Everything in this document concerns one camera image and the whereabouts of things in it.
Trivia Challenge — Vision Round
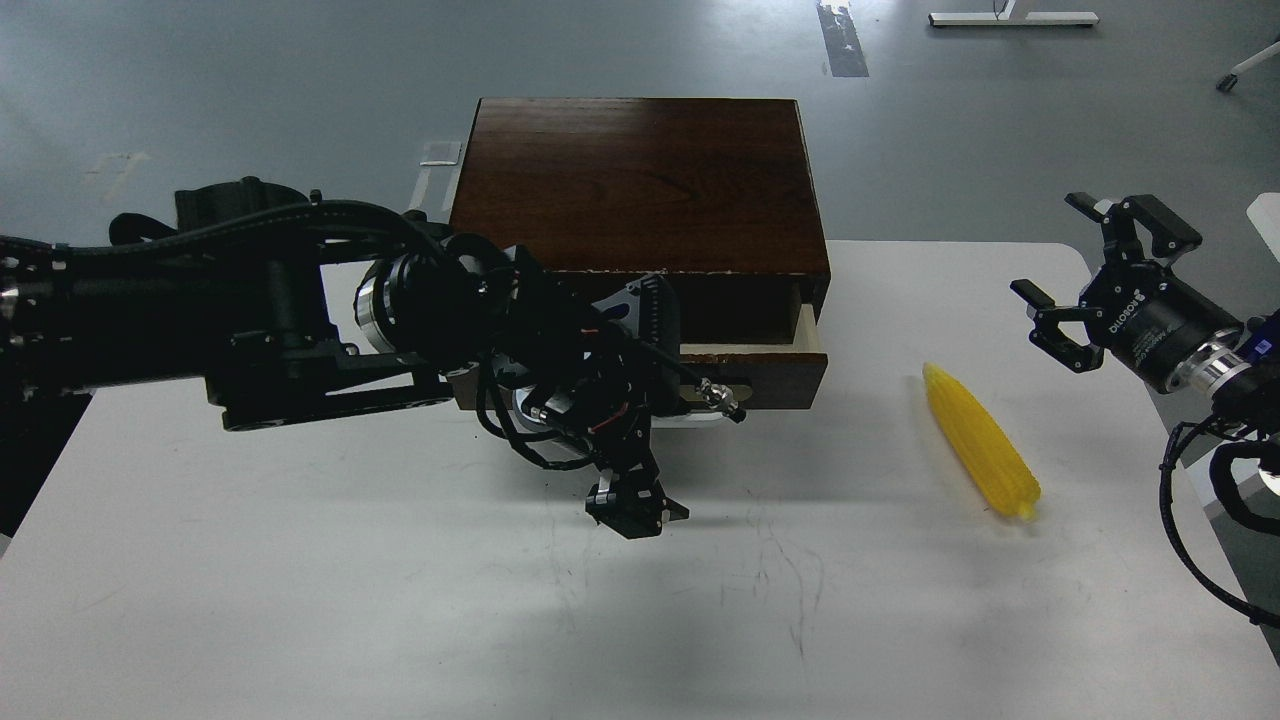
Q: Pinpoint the dark wooden drawer cabinet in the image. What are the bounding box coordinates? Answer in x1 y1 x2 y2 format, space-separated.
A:
451 97 831 320

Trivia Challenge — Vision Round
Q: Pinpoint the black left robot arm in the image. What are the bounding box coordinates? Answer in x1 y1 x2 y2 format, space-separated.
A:
3 177 695 539

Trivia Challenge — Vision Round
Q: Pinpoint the white table leg base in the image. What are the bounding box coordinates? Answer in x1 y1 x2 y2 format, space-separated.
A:
927 1 1101 28

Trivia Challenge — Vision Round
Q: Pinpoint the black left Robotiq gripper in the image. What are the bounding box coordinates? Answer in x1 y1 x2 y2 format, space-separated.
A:
477 331 690 541

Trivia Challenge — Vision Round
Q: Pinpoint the white caster leg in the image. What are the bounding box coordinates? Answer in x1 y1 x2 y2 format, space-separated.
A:
1215 38 1279 94

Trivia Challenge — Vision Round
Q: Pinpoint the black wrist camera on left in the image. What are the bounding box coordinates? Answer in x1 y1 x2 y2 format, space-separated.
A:
591 273 682 377

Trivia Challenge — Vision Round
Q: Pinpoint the wooden drawer with white handle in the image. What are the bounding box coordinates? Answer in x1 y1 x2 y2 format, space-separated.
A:
452 304 829 433

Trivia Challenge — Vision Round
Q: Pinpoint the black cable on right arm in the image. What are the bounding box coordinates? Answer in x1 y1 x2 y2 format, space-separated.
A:
1158 415 1280 629

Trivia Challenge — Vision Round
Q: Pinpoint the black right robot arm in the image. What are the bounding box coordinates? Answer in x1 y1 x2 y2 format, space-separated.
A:
1010 192 1277 536

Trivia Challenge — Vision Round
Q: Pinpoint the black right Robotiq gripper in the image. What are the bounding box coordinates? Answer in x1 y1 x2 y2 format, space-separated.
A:
1010 192 1243 395

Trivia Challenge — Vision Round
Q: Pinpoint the yellow plastic corn cob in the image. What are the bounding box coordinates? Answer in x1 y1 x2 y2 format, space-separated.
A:
922 363 1041 521

